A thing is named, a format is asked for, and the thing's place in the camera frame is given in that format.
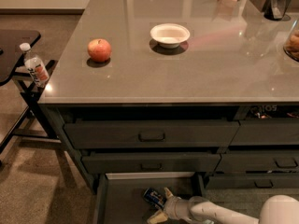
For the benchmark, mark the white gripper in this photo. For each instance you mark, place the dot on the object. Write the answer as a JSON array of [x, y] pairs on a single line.
[[173, 206]]

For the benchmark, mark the blue pepsi can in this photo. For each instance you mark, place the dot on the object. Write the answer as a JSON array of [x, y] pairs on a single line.
[[154, 198]]

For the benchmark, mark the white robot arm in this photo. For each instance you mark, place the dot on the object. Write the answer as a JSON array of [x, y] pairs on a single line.
[[278, 209]]

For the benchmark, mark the dark middle left drawer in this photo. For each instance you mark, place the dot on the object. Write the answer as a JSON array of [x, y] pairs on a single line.
[[102, 163]]

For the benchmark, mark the dark drawer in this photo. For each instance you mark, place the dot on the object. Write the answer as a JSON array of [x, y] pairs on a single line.
[[265, 132], [102, 163], [254, 161], [150, 133], [259, 181]]

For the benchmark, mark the open bottom left drawer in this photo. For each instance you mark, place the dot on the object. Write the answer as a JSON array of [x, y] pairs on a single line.
[[121, 201]]

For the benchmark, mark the dark top left drawer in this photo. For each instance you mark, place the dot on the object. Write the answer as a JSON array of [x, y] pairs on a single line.
[[150, 133]]

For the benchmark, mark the dark middle right drawer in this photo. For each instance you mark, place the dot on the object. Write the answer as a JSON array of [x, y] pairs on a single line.
[[254, 161]]

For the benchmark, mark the dark bottom right drawer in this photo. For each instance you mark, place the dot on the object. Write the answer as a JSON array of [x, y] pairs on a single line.
[[259, 181]]

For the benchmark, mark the dark top right drawer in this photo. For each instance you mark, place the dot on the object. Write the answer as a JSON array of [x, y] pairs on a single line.
[[265, 132]]

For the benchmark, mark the snack bags in drawer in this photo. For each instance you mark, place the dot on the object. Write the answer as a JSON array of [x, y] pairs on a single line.
[[273, 111]]

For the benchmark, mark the red apple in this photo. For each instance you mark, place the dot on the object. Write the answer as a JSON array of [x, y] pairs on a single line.
[[99, 50]]

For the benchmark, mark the white paper bowl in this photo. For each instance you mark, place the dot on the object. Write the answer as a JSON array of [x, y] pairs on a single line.
[[169, 35]]

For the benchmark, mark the clear water bottle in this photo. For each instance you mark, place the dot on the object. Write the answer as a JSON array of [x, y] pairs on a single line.
[[34, 65]]

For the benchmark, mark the glass jar with pastries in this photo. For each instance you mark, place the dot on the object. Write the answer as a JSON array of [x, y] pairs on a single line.
[[291, 46]]

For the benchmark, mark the black side table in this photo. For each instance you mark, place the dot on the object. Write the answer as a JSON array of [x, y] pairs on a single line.
[[11, 61]]

